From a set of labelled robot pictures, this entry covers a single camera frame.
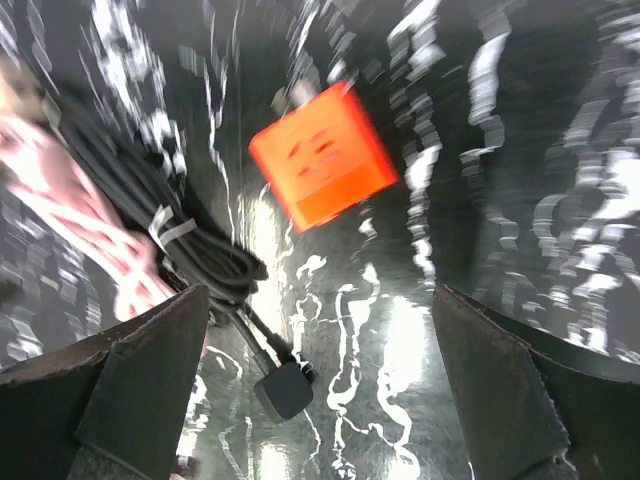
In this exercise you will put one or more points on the pink plug adapter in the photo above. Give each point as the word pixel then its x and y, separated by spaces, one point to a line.
pixel 323 157

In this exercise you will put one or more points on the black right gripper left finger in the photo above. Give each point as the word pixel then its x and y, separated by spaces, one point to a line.
pixel 111 406

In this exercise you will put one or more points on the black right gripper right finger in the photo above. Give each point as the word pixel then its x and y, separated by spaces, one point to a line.
pixel 533 406

